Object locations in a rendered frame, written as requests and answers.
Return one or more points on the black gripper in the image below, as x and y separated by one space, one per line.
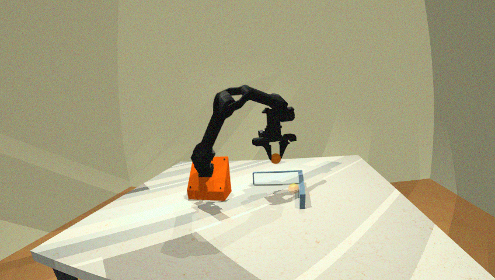
274 135

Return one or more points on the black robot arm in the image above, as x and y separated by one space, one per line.
223 107

